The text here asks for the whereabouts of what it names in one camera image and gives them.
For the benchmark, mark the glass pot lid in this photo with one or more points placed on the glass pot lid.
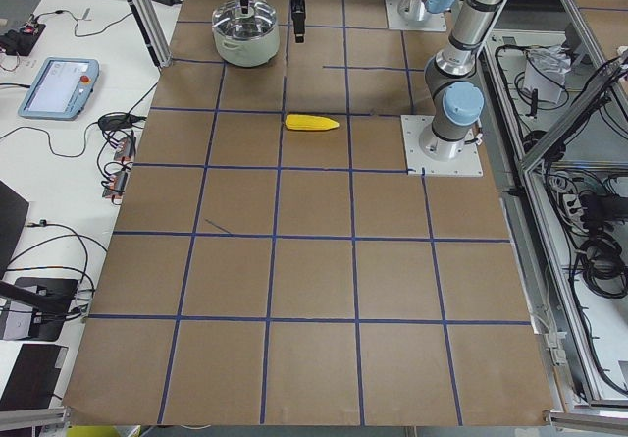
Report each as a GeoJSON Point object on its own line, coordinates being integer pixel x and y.
{"type": "Point", "coordinates": [231, 21]}

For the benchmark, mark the yellow corn cob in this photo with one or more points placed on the yellow corn cob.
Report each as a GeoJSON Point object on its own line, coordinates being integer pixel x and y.
{"type": "Point", "coordinates": [310, 123]}

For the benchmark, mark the pale green cooking pot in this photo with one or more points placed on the pale green cooking pot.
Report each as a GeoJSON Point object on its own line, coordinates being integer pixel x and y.
{"type": "Point", "coordinates": [248, 53]}

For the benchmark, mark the small orange connector board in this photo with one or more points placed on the small orange connector board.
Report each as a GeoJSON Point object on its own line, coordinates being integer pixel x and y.
{"type": "Point", "coordinates": [125, 150]}

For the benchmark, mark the blue teach pendant tablet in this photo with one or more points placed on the blue teach pendant tablet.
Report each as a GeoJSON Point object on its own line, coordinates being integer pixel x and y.
{"type": "Point", "coordinates": [60, 89]}

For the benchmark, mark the black circuit box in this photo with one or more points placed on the black circuit box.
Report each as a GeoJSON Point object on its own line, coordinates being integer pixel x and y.
{"type": "Point", "coordinates": [21, 42]}

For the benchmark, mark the white crumpled paper bag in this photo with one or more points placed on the white crumpled paper bag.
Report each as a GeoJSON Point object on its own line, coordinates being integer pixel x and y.
{"type": "Point", "coordinates": [545, 73]}

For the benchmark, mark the aluminium frame post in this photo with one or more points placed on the aluminium frame post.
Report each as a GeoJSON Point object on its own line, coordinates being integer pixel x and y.
{"type": "Point", "coordinates": [151, 32]}

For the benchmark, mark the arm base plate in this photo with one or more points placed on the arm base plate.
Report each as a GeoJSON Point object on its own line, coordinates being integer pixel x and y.
{"type": "Point", "coordinates": [427, 23]}
{"type": "Point", "coordinates": [427, 155]}

